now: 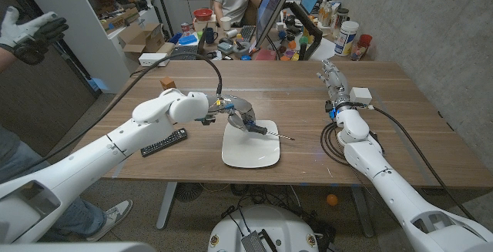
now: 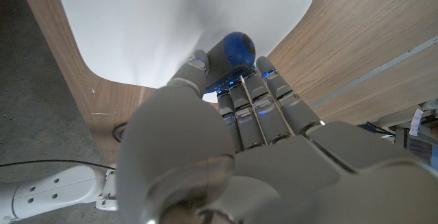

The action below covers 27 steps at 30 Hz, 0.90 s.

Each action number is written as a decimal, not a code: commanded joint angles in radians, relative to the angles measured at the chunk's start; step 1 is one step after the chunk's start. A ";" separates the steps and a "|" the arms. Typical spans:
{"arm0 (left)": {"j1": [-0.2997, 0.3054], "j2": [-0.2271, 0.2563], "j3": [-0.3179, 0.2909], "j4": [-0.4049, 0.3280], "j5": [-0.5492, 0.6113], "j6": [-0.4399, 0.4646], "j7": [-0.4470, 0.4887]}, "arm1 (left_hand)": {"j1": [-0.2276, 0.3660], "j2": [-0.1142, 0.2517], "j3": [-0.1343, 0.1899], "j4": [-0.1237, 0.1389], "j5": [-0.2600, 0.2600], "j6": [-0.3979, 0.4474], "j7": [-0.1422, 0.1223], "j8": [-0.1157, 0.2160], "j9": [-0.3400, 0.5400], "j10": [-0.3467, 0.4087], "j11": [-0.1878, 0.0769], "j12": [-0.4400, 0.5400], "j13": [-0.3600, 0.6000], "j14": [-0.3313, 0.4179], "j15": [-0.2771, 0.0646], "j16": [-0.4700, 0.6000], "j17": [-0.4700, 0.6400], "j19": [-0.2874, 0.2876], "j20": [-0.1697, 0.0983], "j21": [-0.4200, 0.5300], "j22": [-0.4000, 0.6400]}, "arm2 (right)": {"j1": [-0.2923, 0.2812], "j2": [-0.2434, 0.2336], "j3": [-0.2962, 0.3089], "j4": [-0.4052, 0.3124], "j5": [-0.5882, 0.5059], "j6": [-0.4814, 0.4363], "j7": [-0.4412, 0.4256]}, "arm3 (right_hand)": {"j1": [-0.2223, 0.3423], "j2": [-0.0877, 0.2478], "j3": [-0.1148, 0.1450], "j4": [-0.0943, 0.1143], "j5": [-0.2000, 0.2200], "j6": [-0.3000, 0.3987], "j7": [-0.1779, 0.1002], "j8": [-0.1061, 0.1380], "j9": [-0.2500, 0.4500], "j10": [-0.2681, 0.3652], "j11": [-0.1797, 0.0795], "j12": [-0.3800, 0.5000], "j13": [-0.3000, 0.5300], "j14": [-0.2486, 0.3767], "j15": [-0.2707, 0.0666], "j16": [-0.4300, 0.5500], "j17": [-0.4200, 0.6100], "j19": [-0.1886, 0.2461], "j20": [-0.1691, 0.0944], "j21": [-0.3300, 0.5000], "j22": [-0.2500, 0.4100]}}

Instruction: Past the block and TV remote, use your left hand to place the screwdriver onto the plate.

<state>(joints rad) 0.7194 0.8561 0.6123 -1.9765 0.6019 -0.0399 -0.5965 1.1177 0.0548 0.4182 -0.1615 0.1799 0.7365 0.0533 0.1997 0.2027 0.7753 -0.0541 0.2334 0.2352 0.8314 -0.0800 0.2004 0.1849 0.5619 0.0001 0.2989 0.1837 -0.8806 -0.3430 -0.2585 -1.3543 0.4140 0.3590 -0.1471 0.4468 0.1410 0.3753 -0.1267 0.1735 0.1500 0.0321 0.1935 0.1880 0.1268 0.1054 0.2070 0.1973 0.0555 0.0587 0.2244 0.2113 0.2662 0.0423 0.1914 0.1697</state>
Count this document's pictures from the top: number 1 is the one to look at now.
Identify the blue black handled screwdriver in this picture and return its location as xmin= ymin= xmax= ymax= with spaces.
xmin=242 ymin=122 xmax=296 ymax=142

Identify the white black gloved operator hand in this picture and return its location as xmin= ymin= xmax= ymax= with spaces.
xmin=0 ymin=5 xmax=69 ymax=66

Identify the long black right arm cable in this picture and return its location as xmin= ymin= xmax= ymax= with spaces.
xmin=371 ymin=105 xmax=477 ymax=222

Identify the black TV remote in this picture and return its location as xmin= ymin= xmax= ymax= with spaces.
xmin=139 ymin=127 xmax=189 ymax=158

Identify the grey table leg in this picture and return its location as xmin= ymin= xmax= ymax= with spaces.
xmin=349 ymin=185 xmax=375 ymax=238
xmin=156 ymin=181 xmax=179 ymax=230

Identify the red bowl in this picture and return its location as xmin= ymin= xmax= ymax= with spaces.
xmin=192 ymin=8 xmax=214 ymax=22

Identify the seated person in grey shirt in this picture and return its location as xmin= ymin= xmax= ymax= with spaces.
xmin=209 ymin=0 xmax=263 ymax=25

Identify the operator bare forearm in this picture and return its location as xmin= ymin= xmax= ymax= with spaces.
xmin=0 ymin=47 xmax=15 ymax=74

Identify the jar with black lid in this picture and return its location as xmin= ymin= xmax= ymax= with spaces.
xmin=335 ymin=8 xmax=350 ymax=28

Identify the dark grey laptop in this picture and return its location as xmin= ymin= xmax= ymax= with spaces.
xmin=169 ymin=32 xmax=207 ymax=61

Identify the beige box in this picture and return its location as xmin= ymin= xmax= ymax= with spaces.
xmin=192 ymin=15 xmax=218 ymax=33

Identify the open cardboard box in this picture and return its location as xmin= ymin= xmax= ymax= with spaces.
xmin=117 ymin=22 xmax=166 ymax=55

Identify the tilted computer monitor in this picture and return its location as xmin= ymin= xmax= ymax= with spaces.
xmin=254 ymin=0 xmax=293 ymax=49

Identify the operator in grey shirt jeans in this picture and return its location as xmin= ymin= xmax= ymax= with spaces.
xmin=0 ymin=124 xmax=109 ymax=241

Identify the white square plate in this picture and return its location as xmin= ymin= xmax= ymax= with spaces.
xmin=221 ymin=119 xmax=281 ymax=169

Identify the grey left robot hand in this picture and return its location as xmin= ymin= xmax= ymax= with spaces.
xmin=207 ymin=94 xmax=257 ymax=133

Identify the coiled black cable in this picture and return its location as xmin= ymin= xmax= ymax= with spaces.
xmin=320 ymin=123 xmax=350 ymax=166

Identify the pink red box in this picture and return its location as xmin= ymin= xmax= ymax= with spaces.
xmin=253 ymin=49 xmax=277 ymax=61

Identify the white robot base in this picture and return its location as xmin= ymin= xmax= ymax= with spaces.
xmin=207 ymin=204 xmax=320 ymax=252

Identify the white robot torso edge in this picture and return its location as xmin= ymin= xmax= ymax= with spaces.
xmin=0 ymin=242 xmax=157 ymax=252

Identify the blue plastic object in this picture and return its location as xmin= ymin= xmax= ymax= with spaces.
xmin=87 ymin=77 xmax=111 ymax=93

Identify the orange brown block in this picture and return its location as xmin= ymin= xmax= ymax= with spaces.
xmin=159 ymin=76 xmax=177 ymax=91

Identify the grey white sneaker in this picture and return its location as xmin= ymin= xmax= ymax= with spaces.
xmin=86 ymin=199 xmax=134 ymax=242

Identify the white power box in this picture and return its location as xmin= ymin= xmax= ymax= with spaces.
xmin=138 ymin=52 xmax=170 ymax=68

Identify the white shelf unit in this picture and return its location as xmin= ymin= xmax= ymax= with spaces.
xmin=15 ymin=0 xmax=161 ymax=94

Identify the dark blue mug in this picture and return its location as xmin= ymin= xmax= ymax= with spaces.
xmin=203 ymin=26 xmax=219 ymax=45

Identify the black keyboard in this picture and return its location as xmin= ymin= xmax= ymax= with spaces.
xmin=239 ymin=25 xmax=257 ymax=43

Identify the white labelled canister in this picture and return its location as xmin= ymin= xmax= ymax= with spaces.
xmin=334 ymin=20 xmax=360 ymax=57

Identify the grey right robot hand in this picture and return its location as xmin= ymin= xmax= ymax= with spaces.
xmin=316 ymin=59 xmax=350 ymax=111

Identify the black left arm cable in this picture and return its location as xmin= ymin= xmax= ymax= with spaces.
xmin=0 ymin=52 xmax=223 ymax=186

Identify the white cube box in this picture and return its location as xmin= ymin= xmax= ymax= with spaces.
xmin=348 ymin=86 xmax=373 ymax=106

